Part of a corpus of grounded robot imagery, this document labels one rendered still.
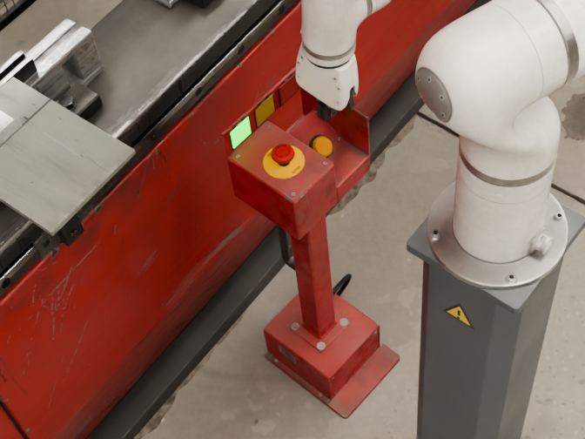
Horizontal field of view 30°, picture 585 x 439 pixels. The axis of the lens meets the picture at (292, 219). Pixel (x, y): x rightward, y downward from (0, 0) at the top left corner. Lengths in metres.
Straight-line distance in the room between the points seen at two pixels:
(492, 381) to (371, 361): 0.84
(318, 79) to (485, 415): 0.61
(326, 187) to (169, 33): 0.39
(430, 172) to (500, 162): 1.53
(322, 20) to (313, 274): 0.72
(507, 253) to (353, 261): 1.24
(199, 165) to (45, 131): 0.47
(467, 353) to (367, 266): 1.03
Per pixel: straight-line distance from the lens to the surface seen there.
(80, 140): 1.68
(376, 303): 2.61
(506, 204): 1.37
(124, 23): 2.01
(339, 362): 2.40
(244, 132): 1.89
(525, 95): 1.19
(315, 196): 1.87
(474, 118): 1.17
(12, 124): 1.71
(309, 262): 2.16
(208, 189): 2.16
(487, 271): 1.48
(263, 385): 2.53
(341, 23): 1.63
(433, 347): 1.72
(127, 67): 1.93
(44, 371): 2.05
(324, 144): 1.96
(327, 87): 1.76
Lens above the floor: 2.26
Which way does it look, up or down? 55 degrees down
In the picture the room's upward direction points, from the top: 8 degrees counter-clockwise
